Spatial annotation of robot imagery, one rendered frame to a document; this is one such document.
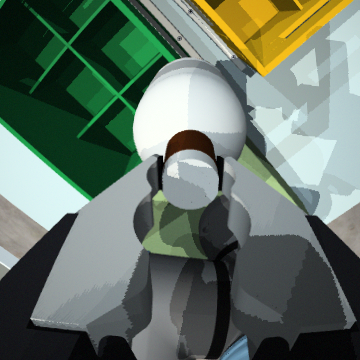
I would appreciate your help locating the dark green crate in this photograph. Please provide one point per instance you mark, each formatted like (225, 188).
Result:
(48, 111)

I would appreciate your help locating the white bottle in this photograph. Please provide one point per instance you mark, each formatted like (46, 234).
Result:
(190, 115)

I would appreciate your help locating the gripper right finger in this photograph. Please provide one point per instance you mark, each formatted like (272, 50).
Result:
(294, 277)

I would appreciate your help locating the yellow crate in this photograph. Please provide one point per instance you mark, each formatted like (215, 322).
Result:
(262, 26)

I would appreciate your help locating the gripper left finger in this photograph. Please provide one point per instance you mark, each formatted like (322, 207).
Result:
(88, 277)

